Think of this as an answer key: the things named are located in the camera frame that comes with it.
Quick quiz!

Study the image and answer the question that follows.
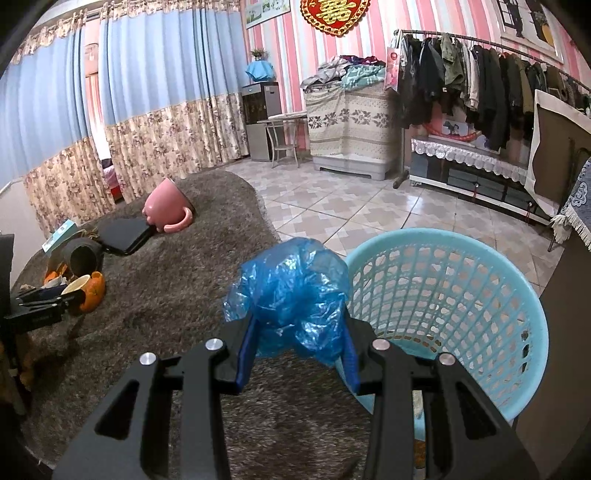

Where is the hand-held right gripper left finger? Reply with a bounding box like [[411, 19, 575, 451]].
[[52, 315, 260, 480]]

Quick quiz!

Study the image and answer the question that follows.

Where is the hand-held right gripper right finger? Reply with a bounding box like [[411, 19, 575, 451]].
[[338, 313, 541, 480]]

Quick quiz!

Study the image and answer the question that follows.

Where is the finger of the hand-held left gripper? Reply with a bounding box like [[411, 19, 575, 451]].
[[4, 294, 77, 332]]

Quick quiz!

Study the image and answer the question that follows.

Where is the light blue paper package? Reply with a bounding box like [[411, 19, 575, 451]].
[[41, 220, 78, 254]]

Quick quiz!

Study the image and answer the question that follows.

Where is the blue plastic bag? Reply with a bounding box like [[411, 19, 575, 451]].
[[223, 237, 352, 367]]

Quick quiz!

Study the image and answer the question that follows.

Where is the light blue plastic basket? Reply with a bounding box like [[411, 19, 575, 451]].
[[344, 227, 550, 457]]

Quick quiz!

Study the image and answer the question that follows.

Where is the orange cup white inside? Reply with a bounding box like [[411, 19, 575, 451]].
[[61, 271, 106, 315]]

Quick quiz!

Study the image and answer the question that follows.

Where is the brown plush toy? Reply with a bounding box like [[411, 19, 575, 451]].
[[60, 236, 105, 278]]

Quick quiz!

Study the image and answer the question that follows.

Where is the grey shaggy rug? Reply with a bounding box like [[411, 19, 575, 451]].
[[9, 171, 416, 480]]

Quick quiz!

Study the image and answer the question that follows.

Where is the black flat case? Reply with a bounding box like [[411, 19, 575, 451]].
[[95, 217, 155, 257]]

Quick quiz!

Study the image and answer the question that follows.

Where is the blue floral curtain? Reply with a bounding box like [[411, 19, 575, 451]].
[[0, 14, 116, 234], [99, 0, 250, 200]]

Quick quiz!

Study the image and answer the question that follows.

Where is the pink pig mug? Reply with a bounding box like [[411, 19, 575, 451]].
[[142, 178, 195, 232]]

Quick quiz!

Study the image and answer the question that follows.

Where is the metal clothes rack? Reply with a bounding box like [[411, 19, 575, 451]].
[[392, 29, 591, 188]]

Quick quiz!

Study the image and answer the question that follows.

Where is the low black cabinet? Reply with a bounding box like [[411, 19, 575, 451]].
[[410, 138, 555, 224]]

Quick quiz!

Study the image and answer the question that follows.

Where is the grey water dispenser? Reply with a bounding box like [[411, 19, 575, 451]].
[[241, 82, 282, 162]]

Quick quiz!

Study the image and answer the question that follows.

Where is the white lace cloth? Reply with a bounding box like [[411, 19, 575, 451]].
[[411, 137, 532, 185]]

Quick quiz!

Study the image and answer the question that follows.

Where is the patterned cloth covered stack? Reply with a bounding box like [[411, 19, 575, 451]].
[[305, 85, 402, 182]]

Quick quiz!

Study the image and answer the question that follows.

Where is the small round table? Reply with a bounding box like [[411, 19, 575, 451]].
[[257, 113, 309, 168]]

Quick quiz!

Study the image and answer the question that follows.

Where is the blue fringed patterned cloth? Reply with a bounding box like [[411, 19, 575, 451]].
[[549, 159, 591, 250]]

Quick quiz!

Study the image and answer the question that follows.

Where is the blue cloth bundle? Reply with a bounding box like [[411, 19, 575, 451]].
[[245, 60, 276, 83]]

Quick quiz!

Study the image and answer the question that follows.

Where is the pile of folded clothes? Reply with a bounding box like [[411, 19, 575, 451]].
[[300, 55, 389, 90]]

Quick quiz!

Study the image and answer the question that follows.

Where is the brown board white edge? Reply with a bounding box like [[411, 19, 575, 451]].
[[524, 90, 591, 217]]

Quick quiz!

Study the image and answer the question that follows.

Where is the pink hanging bag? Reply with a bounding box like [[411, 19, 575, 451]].
[[384, 46, 402, 93]]

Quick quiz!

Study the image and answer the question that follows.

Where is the row of hanging clothes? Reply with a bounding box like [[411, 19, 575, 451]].
[[399, 33, 591, 153]]

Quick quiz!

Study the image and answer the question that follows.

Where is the wall poster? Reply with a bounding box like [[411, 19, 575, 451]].
[[245, 0, 291, 29]]

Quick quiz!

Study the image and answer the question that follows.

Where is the red gold wall ornament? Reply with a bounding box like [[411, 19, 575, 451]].
[[300, 0, 372, 37]]

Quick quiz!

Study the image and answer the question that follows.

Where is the framed wall picture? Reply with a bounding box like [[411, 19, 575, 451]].
[[499, 0, 566, 63]]

